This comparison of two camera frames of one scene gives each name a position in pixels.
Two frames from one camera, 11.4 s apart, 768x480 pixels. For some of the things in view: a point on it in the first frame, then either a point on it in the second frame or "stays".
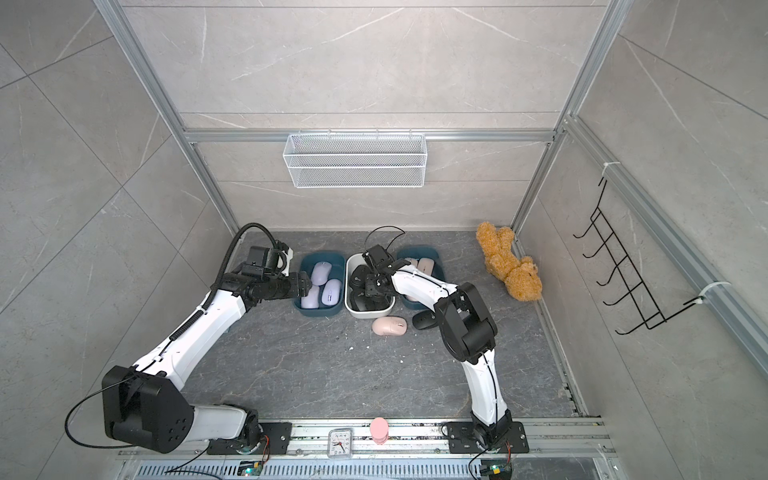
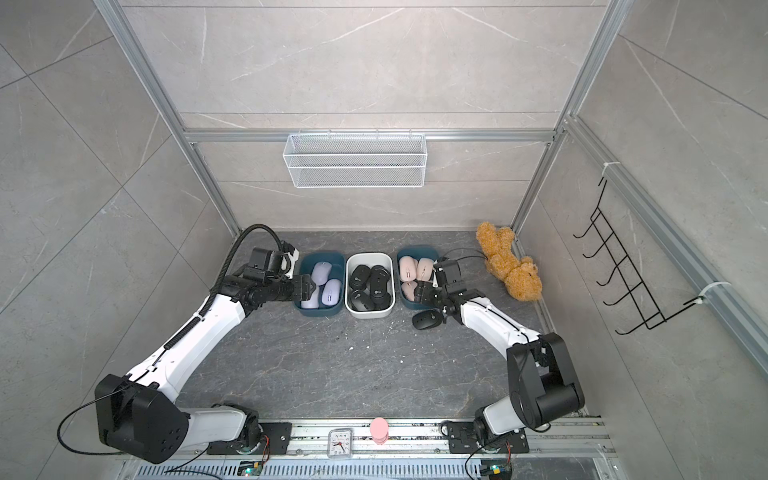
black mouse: (364, 302) stays
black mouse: (358, 277) stays
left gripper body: (286, 288) stays
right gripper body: (379, 280) to (432, 294)
